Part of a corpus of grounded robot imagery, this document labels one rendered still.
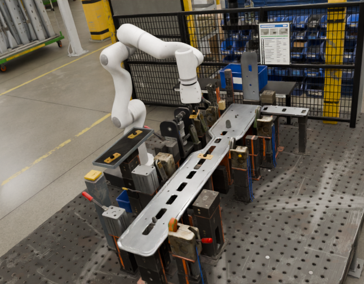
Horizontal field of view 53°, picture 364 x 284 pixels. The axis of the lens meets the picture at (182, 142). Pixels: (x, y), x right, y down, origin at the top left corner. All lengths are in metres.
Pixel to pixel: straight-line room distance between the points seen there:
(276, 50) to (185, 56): 1.11
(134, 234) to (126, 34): 0.96
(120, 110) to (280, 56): 1.21
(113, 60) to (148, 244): 0.96
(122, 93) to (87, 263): 0.92
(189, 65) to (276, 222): 0.92
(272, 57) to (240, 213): 1.19
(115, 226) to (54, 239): 0.64
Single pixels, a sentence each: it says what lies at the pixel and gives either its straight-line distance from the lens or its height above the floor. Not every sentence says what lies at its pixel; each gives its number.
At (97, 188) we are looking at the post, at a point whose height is 1.11.
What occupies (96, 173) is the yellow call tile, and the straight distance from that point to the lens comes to 1.76.
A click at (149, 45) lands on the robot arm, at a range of 1.82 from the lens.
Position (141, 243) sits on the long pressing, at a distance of 1.57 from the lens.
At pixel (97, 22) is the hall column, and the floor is 0.45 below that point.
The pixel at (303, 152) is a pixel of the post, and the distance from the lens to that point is 2.51.
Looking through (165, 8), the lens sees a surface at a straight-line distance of 4.27.
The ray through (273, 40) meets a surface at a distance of 2.69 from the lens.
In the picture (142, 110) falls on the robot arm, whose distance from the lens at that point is 2.24.
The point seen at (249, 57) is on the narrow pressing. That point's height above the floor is 1.30.
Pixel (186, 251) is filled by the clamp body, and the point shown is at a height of 0.99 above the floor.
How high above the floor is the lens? 2.07
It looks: 30 degrees down
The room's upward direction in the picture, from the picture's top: 10 degrees counter-clockwise
